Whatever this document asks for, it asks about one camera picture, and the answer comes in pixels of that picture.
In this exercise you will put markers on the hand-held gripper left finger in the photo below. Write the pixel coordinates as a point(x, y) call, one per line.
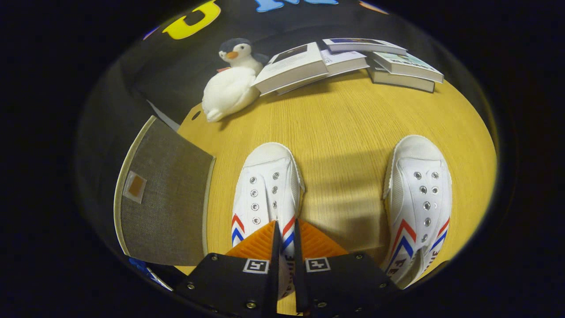
point(273, 274)

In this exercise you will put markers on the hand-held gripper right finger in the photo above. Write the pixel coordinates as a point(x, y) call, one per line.
point(300, 274)

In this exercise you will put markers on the white shoe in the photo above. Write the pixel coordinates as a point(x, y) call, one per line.
point(269, 185)
point(419, 194)

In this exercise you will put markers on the grey fabric storage box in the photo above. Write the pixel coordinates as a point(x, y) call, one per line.
point(167, 198)

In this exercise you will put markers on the white plush toy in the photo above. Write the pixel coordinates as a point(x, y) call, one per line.
point(229, 92)

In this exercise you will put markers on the dark grey book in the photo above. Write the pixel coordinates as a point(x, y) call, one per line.
point(397, 81)

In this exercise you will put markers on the plain white book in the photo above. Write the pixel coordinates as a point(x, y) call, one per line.
point(346, 62)

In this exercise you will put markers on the penguin plush toy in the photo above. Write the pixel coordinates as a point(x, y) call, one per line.
point(240, 53)

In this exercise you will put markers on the black backdrop cloth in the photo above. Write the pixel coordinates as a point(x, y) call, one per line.
point(145, 75)

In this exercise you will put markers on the book with blue cover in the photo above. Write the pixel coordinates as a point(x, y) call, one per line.
point(362, 44)

